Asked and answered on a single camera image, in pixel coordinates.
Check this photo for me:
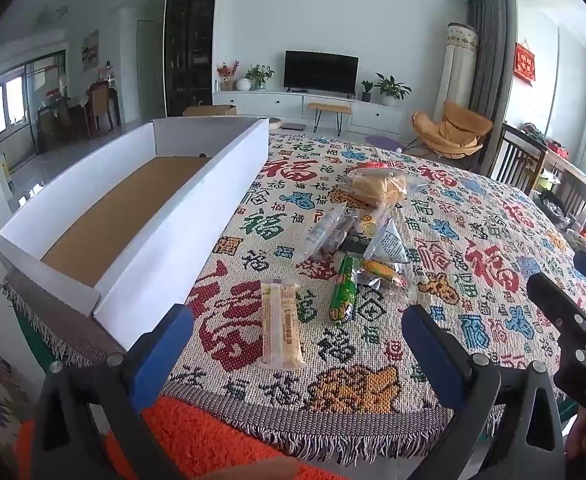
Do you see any orange fluffy rug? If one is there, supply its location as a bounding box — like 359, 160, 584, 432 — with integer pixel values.
15, 395, 334, 480

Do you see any printed woven blanket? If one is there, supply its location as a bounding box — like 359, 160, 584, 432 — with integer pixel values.
0, 132, 586, 461

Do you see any dining table with chairs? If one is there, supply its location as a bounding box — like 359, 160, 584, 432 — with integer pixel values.
38, 80, 121, 141

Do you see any red flower vase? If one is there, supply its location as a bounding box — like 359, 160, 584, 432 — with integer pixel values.
217, 60, 240, 92

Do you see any bagged bread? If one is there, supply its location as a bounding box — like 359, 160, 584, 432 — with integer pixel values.
340, 165, 428, 208

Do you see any brown cardboard box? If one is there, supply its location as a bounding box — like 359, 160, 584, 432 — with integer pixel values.
183, 104, 237, 118

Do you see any framed wall picture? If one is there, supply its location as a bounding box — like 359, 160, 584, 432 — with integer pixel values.
82, 30, 100, 71

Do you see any white television cabinet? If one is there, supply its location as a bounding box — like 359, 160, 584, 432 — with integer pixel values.
213, 91, 404, 136

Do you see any large leafy potted plant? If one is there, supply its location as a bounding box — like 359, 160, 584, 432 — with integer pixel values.
374, 73, 412, 107

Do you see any dark sausage packet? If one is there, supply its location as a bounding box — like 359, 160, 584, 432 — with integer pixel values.
313, 212, 361, 261

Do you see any covered standing air conditioner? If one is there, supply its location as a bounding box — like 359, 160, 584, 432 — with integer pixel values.
435, 22, 480, 108

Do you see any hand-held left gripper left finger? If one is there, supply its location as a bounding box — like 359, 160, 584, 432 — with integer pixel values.
30, 304, 195, 480

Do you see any grey triangular snack packet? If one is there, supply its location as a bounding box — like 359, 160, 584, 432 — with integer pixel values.
363, 217, 410, 265

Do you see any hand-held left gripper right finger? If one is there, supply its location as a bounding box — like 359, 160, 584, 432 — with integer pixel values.
401, 304, 568, 480

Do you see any dark glass cabinet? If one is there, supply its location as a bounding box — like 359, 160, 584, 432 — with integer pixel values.
164, 0, 218, 118

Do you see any yellow corn snack packet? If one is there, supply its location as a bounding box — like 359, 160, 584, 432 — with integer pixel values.
350, 257, 414, 293

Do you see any white door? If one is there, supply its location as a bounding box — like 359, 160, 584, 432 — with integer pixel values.
137, 20, 165, 123

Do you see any grey curtain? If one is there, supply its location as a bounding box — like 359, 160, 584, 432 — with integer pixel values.
465, 0, 516, 126

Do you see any dark wooden chair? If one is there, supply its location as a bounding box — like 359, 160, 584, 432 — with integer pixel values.
553, 167, 586, 221
488, 122, 548, 193

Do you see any green potted plant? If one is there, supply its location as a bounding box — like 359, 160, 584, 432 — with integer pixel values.
245, 64, 275, 91

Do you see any black television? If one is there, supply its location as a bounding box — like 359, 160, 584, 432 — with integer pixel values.
284, 50, 360, 95

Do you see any cream long snack packet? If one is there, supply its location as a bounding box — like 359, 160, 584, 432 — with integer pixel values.
260, 280, 308, 371

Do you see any purple floor mat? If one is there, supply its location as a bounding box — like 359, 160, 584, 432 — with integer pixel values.
364, 135, 404, 150

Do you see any green sausage stick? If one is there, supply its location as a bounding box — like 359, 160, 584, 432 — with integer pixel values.
329, 255, 358, 323

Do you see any orange lounge chair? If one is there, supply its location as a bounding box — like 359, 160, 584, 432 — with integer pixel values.
412, 100, 494, 160

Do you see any red wall hanging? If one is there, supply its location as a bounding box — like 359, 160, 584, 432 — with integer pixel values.
513, 42, 536, 83

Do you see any white cardboard box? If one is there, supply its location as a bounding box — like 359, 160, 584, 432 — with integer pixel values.
0, 116, 270, 351

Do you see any clear sausage packet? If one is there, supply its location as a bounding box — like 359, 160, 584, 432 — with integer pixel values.
293, 204, 346, 263

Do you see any wooden bench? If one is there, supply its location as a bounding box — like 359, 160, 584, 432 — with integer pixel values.
308, 102, 352, 136

